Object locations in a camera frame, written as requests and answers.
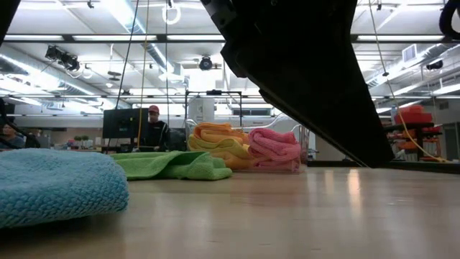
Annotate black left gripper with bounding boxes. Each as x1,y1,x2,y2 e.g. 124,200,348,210
200,0,395,169

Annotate clear plastic bin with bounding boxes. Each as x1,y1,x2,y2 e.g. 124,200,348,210
185,113,312,174

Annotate yellow microfiber towel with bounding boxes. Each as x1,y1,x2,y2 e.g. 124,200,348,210
188,135,255,161

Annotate green microfiber towel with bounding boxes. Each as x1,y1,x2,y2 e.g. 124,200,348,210
110,150,234,181

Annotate blue microfiber towel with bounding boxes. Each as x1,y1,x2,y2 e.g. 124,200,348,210
0,148,129,230

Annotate shelf rack with orange bins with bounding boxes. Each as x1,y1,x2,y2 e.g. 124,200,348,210
384,104,443,163

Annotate person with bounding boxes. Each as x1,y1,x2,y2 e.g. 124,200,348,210
139,104,173,153
0,124,26,150

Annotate black monitor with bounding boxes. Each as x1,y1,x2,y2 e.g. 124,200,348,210
103,107,150,140

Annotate small potted plants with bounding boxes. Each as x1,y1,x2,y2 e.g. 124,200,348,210
73,135,91,149

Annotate dark background equipment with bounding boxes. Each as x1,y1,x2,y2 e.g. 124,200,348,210
0,96,42,150

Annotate yellow hose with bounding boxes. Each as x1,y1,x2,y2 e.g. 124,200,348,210
368,0,450,163

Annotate grey ceiling duct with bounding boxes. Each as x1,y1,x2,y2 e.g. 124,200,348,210
366,42,460,96
0,42,132,109

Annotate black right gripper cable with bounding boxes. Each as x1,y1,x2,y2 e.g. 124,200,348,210
438,0,460,41

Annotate white hanging cable loop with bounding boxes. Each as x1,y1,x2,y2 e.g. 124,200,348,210
161,2,182,25

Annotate yellow hanging cord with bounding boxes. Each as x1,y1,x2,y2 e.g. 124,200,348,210
138,0,150,140

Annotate black hanging cable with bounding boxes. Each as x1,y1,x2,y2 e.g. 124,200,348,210
114,0,140,109

